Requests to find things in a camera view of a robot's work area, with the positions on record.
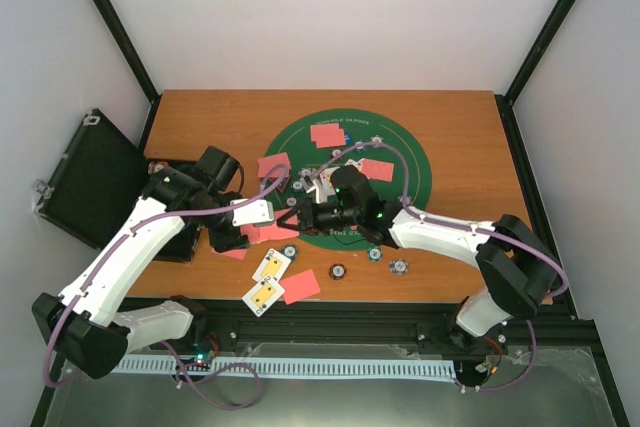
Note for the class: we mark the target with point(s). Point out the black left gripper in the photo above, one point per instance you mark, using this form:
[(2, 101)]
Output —
[(222, 241)]

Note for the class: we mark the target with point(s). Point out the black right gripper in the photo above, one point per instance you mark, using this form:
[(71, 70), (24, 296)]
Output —
[(309, 224)]

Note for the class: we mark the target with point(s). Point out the playing card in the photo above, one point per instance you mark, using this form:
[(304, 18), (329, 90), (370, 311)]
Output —
[(273, 233)]

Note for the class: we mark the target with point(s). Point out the teal 50 chip stack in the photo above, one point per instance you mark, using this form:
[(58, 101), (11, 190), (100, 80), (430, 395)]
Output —
[(290, 251)]

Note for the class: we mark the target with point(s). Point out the two of clubs card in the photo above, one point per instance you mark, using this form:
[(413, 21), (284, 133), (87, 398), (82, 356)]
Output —
[(273, 265)]

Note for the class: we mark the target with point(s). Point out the two of spades card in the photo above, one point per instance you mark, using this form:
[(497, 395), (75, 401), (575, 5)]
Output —
[(263, 295)]

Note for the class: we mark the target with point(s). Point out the brown 100 chip stack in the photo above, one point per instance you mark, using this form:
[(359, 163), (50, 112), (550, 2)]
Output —
[(337, 271)]

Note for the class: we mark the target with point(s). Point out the blue 10 chip stack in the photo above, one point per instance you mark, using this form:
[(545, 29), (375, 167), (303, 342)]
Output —
[(399, 266)]

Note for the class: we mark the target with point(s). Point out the red playing card deck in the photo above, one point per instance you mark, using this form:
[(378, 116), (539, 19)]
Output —
[(253, 233)]

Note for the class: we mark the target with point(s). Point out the face-up heart card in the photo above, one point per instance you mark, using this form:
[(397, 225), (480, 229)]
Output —
[(357, 165)]

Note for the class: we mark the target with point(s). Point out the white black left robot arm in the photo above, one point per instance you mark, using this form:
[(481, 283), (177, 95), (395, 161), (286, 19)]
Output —
[(83, 323)]

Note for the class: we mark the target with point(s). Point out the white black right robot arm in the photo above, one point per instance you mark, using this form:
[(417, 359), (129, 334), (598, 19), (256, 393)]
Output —
[(519, 272)]

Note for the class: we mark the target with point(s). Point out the dropped red card by case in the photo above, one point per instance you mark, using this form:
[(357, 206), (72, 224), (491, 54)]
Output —
[(238, 254)]

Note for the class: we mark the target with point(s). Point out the round green poker mat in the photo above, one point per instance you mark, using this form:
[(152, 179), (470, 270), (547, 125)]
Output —
[(362, 199)]

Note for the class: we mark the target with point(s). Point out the brown chip in case corner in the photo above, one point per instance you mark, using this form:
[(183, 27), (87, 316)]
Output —
[(156, 166)]

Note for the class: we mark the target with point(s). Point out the black poker chip case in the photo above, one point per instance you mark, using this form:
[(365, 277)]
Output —
[(101, 175)]

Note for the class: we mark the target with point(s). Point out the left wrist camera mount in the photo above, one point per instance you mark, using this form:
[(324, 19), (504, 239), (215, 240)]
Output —
[(259, 212)]

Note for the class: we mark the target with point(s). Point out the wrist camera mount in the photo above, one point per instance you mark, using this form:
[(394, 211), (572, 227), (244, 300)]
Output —
[(259, 212), (315, 184)]

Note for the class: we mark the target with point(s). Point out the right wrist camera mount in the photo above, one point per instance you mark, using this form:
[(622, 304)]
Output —
[(315, 184)]

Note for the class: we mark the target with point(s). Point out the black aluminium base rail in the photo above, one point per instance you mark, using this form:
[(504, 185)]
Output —
[(423, 326)]

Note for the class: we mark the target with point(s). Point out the light blue cable duct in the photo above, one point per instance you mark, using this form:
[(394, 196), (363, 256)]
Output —
[(327, 369)]

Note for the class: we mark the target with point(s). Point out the black left frame post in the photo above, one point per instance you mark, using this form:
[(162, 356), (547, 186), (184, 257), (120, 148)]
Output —
[(122, 39)]

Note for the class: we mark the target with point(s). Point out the black frame post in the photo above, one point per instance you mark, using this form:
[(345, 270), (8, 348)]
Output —
[(122, 39), (543, 40)]

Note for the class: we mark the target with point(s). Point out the black right frame post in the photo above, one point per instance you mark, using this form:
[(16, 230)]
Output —
[(543, 40)]

